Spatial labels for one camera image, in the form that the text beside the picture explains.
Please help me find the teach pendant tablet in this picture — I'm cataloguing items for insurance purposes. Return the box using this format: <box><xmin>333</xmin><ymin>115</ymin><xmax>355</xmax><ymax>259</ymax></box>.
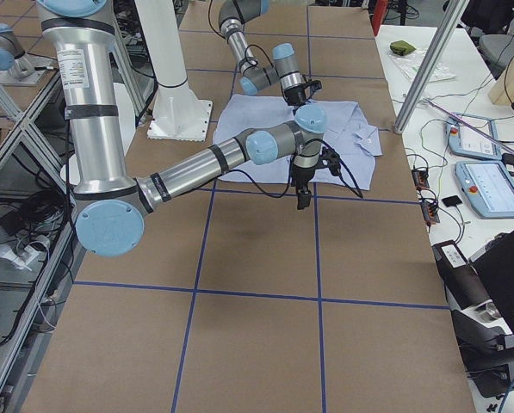
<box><xmin>455</xmin><ymin>161</ymin><xmax>514</xmax><ymax>219</ymax></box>
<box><xmin>446</xmin><ymin>113</ymin><xmax>502</xmax><ymax>161</ymax></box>

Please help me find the orange circuit board far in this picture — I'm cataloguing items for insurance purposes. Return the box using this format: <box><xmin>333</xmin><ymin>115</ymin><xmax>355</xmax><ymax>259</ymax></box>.
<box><xmin>412</xmin><ymin>169</ymin><xmax>430</xmax><ymax>191</ymax></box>

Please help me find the black monitor screen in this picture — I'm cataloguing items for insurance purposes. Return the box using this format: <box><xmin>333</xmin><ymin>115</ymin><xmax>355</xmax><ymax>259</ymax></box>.
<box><xmin>474</xmin><ymin>231</ymin><xmax>514</xmax><ymax>333</ymax></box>

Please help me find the green cloth bundle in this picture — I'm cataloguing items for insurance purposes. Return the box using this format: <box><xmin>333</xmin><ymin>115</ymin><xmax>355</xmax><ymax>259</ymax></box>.
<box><xmin>389</xmin><ymin>40</ymin><xmax>416</xmax><ymax>57</ymax></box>

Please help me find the black label printer device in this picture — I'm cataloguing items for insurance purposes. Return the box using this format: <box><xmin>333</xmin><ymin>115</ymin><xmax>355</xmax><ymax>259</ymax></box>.
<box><xmin>432</xmin><ymin>241</ymin><xmax>514</xmax><ymax>379</ymax></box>

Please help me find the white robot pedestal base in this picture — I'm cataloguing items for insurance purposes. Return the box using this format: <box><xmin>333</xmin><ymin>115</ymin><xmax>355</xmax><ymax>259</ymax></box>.
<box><xmin>135</xmin><ymin>0</ymin><xmax>213</xmax><ymax>141</ymax></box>

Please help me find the orange circuit board near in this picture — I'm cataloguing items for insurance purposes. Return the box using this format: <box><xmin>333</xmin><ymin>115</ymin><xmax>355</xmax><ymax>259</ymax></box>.
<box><xmin>419</xmin><ymin>198</ymin><xmax>440</xmax><ymax>227</ymax></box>

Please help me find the far teach pendant tablet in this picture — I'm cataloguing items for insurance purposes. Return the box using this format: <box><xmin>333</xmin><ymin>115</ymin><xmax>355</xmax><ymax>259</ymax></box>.
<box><xmin>446</xmin><ymin>113</ymin><xmax>502</xmax><ymax>161</ymax></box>

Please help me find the red fire extinguisher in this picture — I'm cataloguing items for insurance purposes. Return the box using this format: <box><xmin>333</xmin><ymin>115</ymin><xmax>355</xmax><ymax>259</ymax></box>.
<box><xmin>371</xmin><ymin>0</ymin><xmax>389</xmax><ymax>36</ymax></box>

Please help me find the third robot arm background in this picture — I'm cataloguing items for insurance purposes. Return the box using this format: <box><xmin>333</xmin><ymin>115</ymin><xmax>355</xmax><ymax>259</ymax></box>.
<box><xmin>0</xmin><ymin>23</ymin><xmax>54</xmax><ymax>86</ymax></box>

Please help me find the clear plastic bag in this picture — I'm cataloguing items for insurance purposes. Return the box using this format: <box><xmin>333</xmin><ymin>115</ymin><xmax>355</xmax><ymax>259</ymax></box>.
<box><xmin>390</xmin><ymin>51</ymin><xmax>458</xmax><ymax>82</ymax></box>

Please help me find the aluminium frame rail structure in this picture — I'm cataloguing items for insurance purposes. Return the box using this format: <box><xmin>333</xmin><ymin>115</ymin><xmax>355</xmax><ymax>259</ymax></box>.
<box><xmin>0</xmin><ymin>59</ymin><xmax>81</xmax><ymax>412</ymax></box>

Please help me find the grey office chair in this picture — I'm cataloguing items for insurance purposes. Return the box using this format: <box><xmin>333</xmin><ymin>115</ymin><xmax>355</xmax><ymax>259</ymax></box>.
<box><xmin>461</xmin><ymin>1</ymin><xmax>514</xmax><ymax>78</ymax></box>

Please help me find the orange circuit board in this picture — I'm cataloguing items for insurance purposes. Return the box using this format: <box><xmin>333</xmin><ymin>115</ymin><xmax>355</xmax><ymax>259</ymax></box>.
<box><xmin>412</xmin><ymin>169</ymin><xmax>430</xmax><ymax>191</ymax></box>
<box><xmin>419</xmin><ymin>198</ymin><xmax>440</xmax><ymax>227</ymax></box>

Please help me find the light blue striped shirt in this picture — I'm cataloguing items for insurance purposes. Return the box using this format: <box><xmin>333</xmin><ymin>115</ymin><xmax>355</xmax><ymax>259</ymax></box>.
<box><xmin>213</xmin><ymin>94</ymin><xmax>382</xmax><ymax>190</ymax></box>

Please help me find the aluminium frame post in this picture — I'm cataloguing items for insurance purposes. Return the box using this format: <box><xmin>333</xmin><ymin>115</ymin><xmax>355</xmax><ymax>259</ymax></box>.
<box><xmin>393</xmin><ymin>0</ymin><xmax>469</xmax><ymax>134</ymax></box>

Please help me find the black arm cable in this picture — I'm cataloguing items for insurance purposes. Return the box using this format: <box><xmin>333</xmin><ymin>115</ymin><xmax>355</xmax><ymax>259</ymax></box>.
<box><xmin>221</xmin><ymin>158</ymin><xmax>365</xmax><ymax>200</ymax></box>
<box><xmin>238</xmin><ymin>42</ymin><xmax>279</xmax><ymax>74</ymax></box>

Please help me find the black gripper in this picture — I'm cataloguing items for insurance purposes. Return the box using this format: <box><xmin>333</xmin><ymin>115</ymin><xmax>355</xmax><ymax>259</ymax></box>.
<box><xmin>282</xmin><ymin>80</ymin><xmax>322</xmax><ymax>106</ymax></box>
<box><xmin>289</xmin><ymin>147</ymin><xmax>341</xmax><ymax>210</ymax></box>

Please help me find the white power strip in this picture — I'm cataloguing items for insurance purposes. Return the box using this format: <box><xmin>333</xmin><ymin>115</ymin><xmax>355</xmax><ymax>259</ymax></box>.
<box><xmin>0</xmin><ymin>241</ymin><xmax>49</xmax><ymax>271</ymax></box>

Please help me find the near teach pendant tablet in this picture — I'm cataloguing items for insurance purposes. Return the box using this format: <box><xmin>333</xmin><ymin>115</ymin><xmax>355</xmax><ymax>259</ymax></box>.
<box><xmin>455</xmin><ymin>161</ymin><xmax>514</xmax><ymax>219</ymax></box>

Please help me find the black box under frame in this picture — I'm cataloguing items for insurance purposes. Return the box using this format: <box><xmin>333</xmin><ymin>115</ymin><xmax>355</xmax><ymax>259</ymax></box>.
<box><xmin>35</xmin><ymin>89</ymin><xmax>66</xmax><ymax>130</ymax></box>

